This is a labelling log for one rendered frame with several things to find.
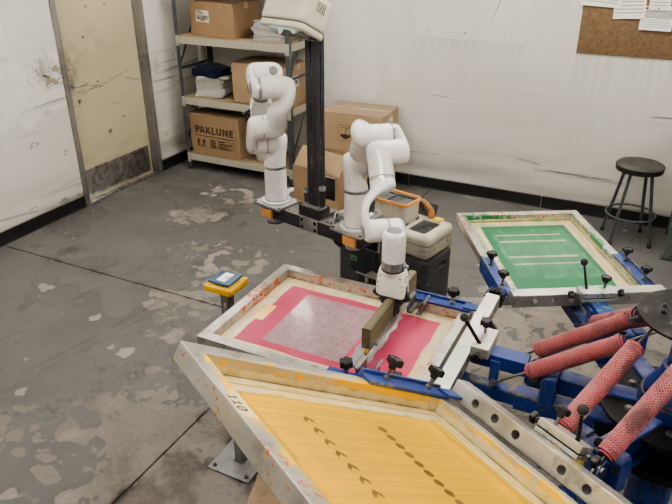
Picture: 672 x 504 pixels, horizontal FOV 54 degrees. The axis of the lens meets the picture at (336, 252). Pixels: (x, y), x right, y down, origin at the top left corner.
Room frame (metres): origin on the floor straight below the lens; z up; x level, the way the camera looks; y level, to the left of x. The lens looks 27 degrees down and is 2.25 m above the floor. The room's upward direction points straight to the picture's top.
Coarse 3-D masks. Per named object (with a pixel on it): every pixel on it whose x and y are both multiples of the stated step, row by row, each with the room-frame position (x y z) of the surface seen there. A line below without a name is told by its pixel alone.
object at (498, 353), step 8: (496, 352) 1.70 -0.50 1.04; (504, 352) 1.70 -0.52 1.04; (512, 352) 1.70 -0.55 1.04; (520, 352) 1.70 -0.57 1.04; (488, 360) 1.69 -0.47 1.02; (496, 360) 1.68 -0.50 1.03; (504, 360) 1.67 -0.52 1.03; (512, 360) 1.66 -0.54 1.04; (520, 360) 1.66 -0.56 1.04; (528, 360) 1.66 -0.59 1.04; (504, 368) 1.67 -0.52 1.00; (512, 368) 1.66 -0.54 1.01; (520, 368) 1.65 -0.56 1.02
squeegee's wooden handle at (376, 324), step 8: (408, 272) 2.04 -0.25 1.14; (416, 272) 2.04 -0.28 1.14; (384, 304) 1.83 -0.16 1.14; (392, 304) 1.84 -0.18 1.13; (376, 312) 1.78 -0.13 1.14; (384, 312) 1.79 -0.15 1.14; (392, 312) 1.85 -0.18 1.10; (368, 320) 1.74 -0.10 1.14; (376, 320) 1.74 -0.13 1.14; (384, 320) 1.79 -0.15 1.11; (368, 328) 1.69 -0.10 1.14; (376, 328) 1.73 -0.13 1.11; (384, 328) 1.79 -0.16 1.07; (368, 336) 1.69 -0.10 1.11; (376, 336) 1.73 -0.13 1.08; (368, 344) 1.69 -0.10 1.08
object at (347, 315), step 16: (304, 288) 2.25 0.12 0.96; (272, 304) 2.13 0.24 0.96; (288, 304) 2.13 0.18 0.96; (304, 304) 2.13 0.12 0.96; (320, 304) 2.13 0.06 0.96; (336, 304) 2.13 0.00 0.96; (352, 304) 2.13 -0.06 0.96; (304, 320) 2.02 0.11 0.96; (320, 320) 2.02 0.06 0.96; (336, 320) 2.02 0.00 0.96; (352, 320) 2.02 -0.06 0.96; (400, 320) 2.02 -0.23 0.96; (416, 320) 2.02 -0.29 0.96; (400, 336) 1.92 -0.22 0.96; (416, 336) 1.92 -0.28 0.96
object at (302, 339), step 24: (240, 336) 1.92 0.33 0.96; (264, 336) 1.92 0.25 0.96; (288, 336) 1.92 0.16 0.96; (312, 336) 1.92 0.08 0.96; (336, 336) 1.92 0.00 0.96; (360, 336) 1.92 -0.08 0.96; (312, 360) 1.78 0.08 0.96; (336, 360) 1.78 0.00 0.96; (384, 360) 1.78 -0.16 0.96; (408, 360) 1.78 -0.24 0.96
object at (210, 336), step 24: (264, 288) 2.19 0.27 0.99; (336, 288) 2.25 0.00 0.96; (360, 288) 2.20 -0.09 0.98; (240, 312) 2.04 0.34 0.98; (432, 312) 2.07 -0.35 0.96; (456, 312) 2.03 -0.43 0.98; (216, 336) 1.87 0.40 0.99; (456, 336) 1.87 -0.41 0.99; (288, 360) 1.73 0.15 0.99; (432, 360) 1.73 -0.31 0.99
